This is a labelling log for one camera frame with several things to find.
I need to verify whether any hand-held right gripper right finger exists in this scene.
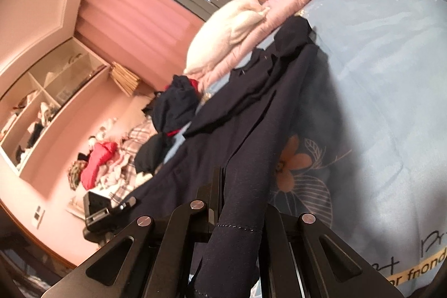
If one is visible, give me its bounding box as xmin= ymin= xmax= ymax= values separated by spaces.
xmin=260 ymin=204 xmax=406 ymax=298

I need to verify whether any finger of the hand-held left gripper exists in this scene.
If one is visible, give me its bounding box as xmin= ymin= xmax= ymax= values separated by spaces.
xmin=111 ymin=197 xmax=137 ymax=214

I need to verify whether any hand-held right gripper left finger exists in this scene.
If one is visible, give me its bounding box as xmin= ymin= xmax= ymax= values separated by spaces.
xmin=41 ymin=165 xmax=224 ymax=298

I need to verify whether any navy blue garment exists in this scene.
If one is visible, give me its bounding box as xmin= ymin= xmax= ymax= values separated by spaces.
xmin=129 ymin=17 xmax=336 ymax=298

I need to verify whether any navy and red clothes pile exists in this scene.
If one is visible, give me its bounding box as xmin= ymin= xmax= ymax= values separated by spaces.
xmin=141 ymin=75 xmax=204 ymax=138

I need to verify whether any floral patterned cloth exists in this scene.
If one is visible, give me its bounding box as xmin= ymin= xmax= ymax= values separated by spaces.
xmin=68 ymin=160 xmax=88 ymax=190

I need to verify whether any red jacket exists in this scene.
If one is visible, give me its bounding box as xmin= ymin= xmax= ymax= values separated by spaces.
xmin=80 ymin=141 xmax=118 ymax=190

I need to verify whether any black garment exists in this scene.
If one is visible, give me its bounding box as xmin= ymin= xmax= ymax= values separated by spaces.
xmin=134 ymin=133 xmax=175 ymax=176

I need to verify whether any white plush toy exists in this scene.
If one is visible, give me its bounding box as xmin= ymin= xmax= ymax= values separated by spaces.
xmin=87 ymin=118 xmax=120 ymax=145

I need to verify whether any white fluffy pillow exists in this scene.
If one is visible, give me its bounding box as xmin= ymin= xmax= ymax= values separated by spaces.
xmin=183 ymin=0 xmax=271 ymax=75

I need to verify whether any light blue floral bed sheet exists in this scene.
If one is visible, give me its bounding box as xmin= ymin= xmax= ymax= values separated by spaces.
xmin=133 ymin=0 xmax=447 ymax=298

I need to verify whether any white wall shelf unit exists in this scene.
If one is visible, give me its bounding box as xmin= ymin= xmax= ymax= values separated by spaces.
xmin=0 ymin=36 xmax=110 ymax=180

